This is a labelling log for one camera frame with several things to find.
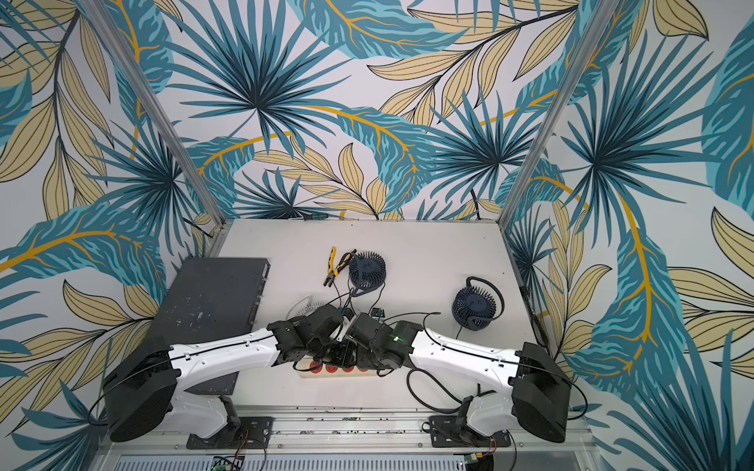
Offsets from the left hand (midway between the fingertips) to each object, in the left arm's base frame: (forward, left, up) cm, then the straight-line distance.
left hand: (356, 364), depth 78 cm
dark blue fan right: (+17, -35, -1) cm, 39 cm away
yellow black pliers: (+33, +11, -6) cm, 35 cm away
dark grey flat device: (+20, +48, -3) cm, 52 cm away
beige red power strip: (-4, +10, +7) cm, 13 cm away
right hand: (-4, +1, +1) cm, 4 cm away
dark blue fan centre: (+30, -2, 0) cm, 30 cm away
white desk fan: (+17, +17, -2) cm, 25 cm away
